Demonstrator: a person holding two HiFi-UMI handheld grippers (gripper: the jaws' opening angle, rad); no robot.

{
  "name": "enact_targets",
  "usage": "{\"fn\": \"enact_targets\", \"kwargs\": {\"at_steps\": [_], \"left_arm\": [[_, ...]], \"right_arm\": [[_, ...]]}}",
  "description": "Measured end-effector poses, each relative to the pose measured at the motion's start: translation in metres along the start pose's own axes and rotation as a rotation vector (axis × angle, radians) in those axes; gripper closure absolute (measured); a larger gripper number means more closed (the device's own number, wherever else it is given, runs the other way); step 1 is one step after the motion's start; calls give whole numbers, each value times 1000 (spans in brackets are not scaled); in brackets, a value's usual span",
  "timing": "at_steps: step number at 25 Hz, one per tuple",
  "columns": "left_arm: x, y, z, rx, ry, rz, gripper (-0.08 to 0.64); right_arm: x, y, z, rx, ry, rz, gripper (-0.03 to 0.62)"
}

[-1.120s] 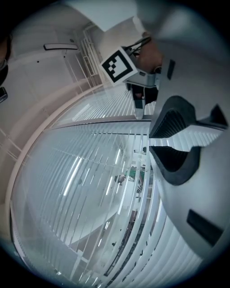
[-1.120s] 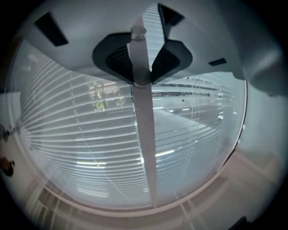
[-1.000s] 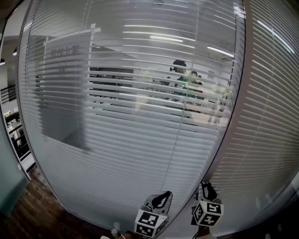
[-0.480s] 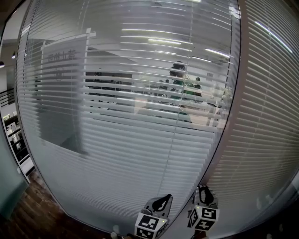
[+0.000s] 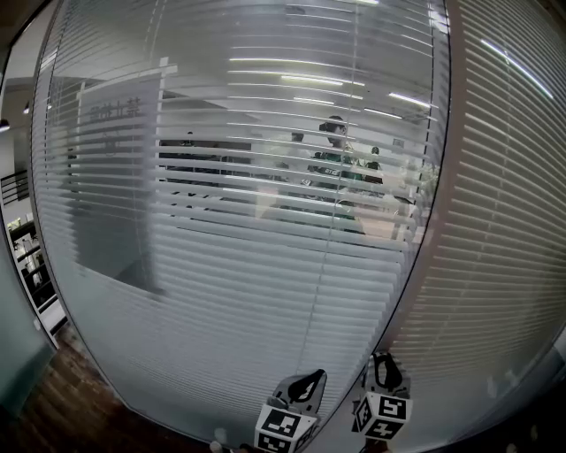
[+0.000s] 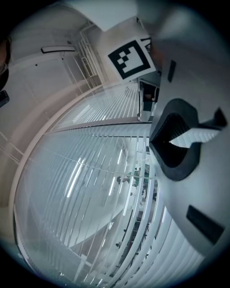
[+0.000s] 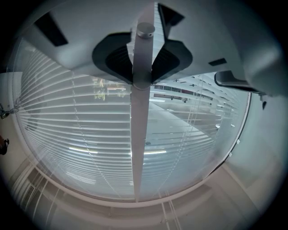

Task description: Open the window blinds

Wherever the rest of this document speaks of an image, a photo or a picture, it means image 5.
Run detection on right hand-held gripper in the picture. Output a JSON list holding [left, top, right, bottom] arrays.
[[352, 352, 413, 441]]

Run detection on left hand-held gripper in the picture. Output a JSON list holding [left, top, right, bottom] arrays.
[[254, 369, 328, 453]]

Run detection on glass door with blinds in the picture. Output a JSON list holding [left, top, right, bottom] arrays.
[[29, 0, 448, 444]]

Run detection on white window blinds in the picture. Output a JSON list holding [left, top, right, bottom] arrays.
[[388, 0, 566, 443]]

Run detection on small white bottle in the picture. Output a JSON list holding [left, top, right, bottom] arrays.
[[210, 426, 230, 453]]

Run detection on grey metal window mullion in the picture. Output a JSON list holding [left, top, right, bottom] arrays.
[[329, 0, 466, 443]]

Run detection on frosted glass door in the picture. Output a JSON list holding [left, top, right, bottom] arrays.
[[0, 238, 59, 419]]

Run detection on short black metal railing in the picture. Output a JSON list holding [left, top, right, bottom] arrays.
[[0, 169, 30, 205]]

